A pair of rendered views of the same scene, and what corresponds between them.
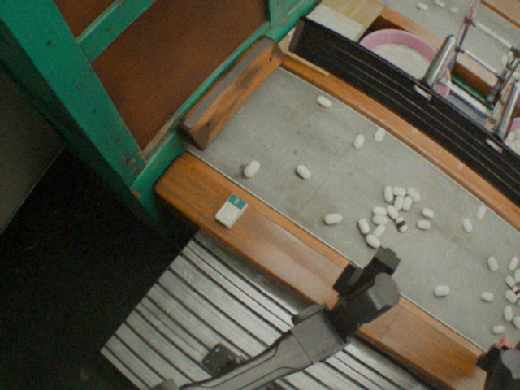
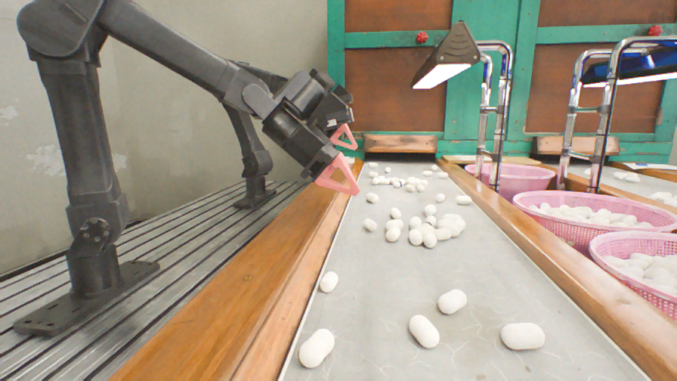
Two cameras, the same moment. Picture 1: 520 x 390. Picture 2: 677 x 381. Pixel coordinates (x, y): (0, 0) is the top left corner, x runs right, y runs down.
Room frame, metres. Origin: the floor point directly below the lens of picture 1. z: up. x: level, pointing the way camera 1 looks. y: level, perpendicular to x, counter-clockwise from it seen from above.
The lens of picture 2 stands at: (-0.50, -0.90, 0.95)
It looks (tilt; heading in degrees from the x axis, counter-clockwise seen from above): 13 degrees down; 50
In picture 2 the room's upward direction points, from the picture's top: straight up
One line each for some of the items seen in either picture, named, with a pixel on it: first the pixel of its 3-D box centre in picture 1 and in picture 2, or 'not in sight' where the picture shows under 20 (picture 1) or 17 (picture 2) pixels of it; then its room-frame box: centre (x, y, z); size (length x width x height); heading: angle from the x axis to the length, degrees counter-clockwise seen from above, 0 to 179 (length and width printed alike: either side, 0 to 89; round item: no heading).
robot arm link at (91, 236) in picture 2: not in sight; (96, 230); (-0.49, -0.28, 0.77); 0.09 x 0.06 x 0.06; 74
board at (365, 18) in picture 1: (333, 25); (487, 159); (0.76, -0.27, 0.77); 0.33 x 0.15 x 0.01; 133
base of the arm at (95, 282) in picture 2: not in sight; (95, 271); (-0.50, -0.28, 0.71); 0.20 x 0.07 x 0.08; 41
